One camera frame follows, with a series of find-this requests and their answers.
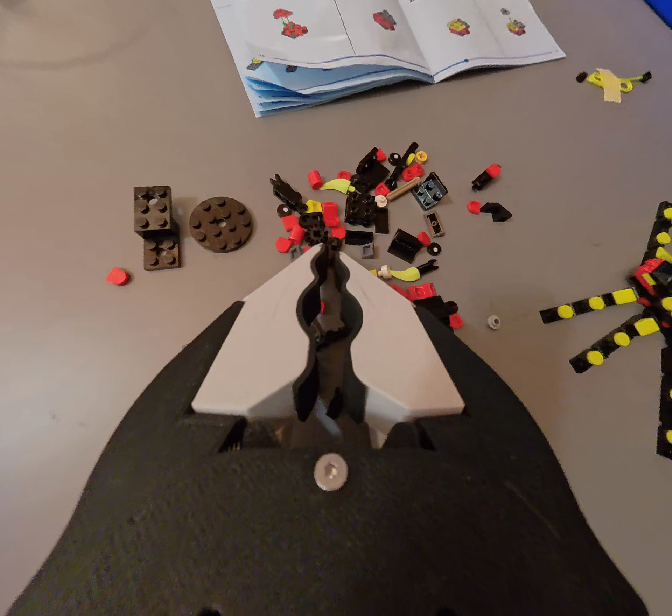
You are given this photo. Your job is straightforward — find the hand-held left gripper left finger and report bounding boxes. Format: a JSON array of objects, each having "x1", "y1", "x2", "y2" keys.
[{"x1": 190, "y1": 244, "x2": 337, "y2": 450}]

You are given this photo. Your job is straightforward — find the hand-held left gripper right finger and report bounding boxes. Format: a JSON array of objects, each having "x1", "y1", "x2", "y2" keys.
[{"x1": 327, "y1": 251, "x2": 466, "y2": 450}]

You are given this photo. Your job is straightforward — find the pile of small lego pieces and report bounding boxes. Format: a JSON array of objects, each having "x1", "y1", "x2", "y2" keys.
[{"x1": 269, "y1": 142, "x2": 465, "y2": 330}]

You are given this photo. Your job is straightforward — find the black yellow lego spider model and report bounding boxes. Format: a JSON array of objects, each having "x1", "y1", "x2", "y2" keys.
[{"x1": 539, "y1": 200, "x2": 672, "y2": 459}]

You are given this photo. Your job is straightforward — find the brown round lego plate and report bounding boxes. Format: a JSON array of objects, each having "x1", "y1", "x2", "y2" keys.
[{"x1": 189, "y1": 196, "x2": 254, "y2": 253}]

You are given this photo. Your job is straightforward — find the black square lego plate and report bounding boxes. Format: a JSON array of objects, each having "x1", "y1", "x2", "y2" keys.
[{"x1": 143, "y1": 235, "x2": 182, "y2": 272}]

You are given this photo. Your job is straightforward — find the brown square lego bricks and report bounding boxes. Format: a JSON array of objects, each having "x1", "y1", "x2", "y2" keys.
[{"x1": 133, "y1": 185, "x2": 179, "y2": 239}]

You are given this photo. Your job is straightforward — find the black and red lego piece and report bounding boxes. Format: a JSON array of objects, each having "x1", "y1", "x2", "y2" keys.
[{"x1": 470, "y1": 164, "x2": 502, "y2": 191}]

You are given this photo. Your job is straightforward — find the lego instruction booklet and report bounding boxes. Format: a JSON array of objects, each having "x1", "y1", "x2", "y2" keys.
[{"x1": 209, "y1": 0, "x2": 567, "y2": 118}]

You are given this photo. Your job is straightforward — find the beige tape strip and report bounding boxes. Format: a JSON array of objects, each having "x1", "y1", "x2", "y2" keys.
[{"x1": 596, "y1": 68, "x2": 623, "y2": 104}]

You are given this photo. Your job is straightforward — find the yellow lego string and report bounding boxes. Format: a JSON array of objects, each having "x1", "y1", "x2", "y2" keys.
[{"x1": 576, "y1": 69, "x2": 653, "y2": 92}]

